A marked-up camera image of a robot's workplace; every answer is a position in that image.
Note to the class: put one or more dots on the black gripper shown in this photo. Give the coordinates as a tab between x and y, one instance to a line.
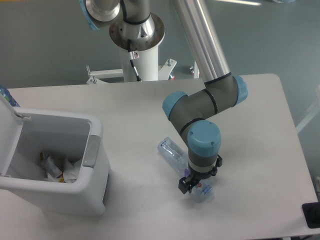
186	184

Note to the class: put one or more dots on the clear plastic water bottle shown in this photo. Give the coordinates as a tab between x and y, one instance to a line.
178	159

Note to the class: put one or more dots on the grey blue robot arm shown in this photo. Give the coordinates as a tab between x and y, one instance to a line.
189	114

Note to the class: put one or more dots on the colourful trash in can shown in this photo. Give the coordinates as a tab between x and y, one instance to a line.
60	170

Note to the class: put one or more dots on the white trash can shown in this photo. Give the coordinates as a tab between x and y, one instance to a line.
25	132

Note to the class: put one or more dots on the black device at table edge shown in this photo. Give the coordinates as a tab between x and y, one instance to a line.
311	213

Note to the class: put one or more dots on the blue bottle at left edge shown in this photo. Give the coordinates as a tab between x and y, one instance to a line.
6	94

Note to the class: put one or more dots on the white frame at right edge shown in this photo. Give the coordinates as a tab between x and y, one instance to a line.
310	113

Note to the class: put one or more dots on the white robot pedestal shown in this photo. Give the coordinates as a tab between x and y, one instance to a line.
138	46

